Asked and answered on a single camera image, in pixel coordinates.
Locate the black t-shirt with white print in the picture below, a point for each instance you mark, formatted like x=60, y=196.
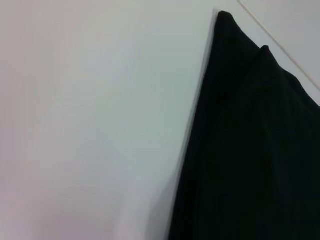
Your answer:
x=250, y=150

